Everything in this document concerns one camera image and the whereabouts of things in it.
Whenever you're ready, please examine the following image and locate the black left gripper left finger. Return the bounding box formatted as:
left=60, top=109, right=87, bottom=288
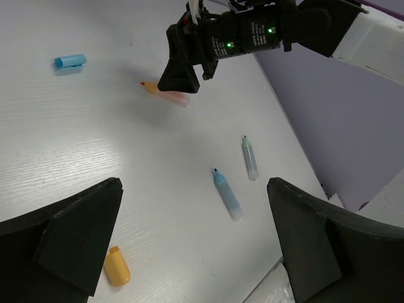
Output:
left=1, top=177, right=123, bottom=302

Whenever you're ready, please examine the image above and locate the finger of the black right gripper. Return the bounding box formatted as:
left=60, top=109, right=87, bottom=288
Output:
left=157, top=23, right=199, bottom=93

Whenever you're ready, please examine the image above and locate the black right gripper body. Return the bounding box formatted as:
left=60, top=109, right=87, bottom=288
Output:
left=180, top=6, right=281, bottom=80

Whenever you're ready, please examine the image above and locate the amber highlighter cap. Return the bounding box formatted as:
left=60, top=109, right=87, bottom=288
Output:
left=104, top=246, right=131, bottom=287

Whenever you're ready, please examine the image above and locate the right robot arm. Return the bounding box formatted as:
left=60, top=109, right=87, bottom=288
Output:
left=157, top=0, right=403, bottom=93

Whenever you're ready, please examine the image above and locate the green highlighter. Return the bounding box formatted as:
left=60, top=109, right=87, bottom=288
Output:
left=242, top=136, right=259, bottom=181

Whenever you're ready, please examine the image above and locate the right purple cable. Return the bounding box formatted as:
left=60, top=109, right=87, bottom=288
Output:
left=359, top=0, right=404, bottom=20

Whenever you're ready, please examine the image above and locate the orange highlighter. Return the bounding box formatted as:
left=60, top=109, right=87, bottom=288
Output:
left=141, top=81, right=189, bottom=107

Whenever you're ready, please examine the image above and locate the blue highlighter cap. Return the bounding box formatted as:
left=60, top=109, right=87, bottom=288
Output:
left=54, top=54, right=87, bottom=70

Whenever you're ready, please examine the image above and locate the blue highlighter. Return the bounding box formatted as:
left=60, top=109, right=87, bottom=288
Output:
left=212, top=168, right=243, bottom=221

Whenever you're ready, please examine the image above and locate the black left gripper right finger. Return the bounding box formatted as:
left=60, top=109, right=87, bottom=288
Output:
left=267, top=177, right=403, bottom=302

